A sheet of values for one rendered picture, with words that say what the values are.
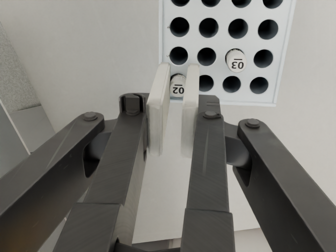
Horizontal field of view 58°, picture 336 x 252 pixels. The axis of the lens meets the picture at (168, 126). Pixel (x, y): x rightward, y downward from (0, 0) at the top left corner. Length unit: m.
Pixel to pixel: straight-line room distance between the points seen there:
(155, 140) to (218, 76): 0.08
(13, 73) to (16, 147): 1.03
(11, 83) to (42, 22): 0.99
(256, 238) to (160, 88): 0.25
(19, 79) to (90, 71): 0.98
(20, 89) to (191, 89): 1.11
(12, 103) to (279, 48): 1.16
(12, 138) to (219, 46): 0.15
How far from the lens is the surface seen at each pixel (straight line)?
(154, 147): 0.15
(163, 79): 0.17
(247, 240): 0.37
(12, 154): 0.21
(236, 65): 0.20
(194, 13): 0.21
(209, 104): 0.16
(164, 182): 0.31
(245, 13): 0.21
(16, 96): 1.27
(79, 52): 0.27
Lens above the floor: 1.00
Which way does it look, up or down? 62 degrees down
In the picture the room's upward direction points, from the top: 170 degrees counter-clockwise
